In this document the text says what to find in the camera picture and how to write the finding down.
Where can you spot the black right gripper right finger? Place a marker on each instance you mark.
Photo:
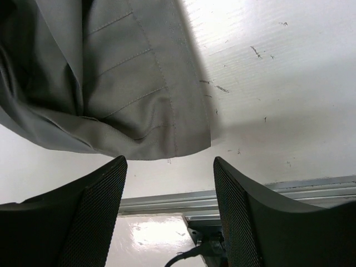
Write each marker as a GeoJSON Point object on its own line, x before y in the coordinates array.
{"type": "Point", "coordinates": [264, 228]}

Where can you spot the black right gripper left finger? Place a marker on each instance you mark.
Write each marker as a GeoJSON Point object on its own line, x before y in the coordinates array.
{"type": "Point", "coordinates": [69, 226]}

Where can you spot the grey pleated skirt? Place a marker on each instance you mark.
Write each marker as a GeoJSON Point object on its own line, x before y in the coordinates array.
{"type": "Point", "coordinates": [107, 77]}

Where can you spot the aluminium table edge rail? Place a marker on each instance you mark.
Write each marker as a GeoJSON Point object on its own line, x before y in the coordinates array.
{"type": "Point", "coordinates": [202, 205]}

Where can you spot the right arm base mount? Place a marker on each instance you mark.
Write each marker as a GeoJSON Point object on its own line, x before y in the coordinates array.
{"type": "Point", "coordinates": [209, 243]}

